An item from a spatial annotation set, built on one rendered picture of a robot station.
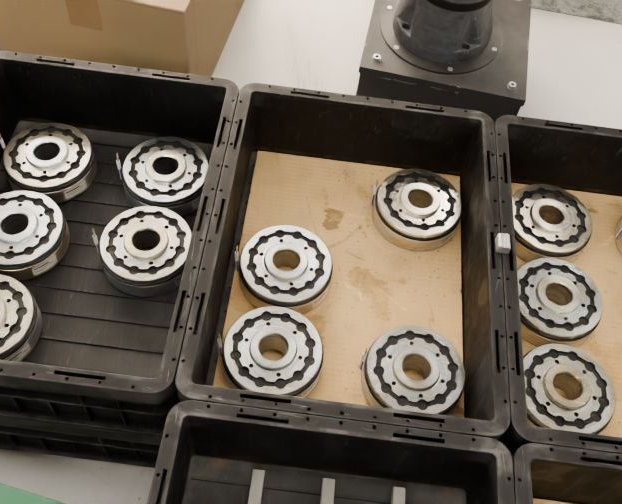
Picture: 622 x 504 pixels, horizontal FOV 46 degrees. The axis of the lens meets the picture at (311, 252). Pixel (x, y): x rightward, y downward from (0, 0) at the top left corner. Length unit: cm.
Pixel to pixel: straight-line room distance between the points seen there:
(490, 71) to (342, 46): 28
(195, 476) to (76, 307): 23
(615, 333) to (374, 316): 27
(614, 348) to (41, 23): 87
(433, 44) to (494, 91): 11
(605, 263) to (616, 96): 48
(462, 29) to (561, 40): 34
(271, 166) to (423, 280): 24
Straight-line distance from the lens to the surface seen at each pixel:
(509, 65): 118
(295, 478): 74
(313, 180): 92
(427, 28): 112
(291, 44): 130
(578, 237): 91
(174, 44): 108
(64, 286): 85
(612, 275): 94
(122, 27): 109
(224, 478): 74
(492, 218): 80
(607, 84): 138
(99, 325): 82
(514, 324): 73
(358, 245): 87
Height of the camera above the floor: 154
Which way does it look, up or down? 56 degrees down
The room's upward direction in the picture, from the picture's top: 8 degrees clockwise
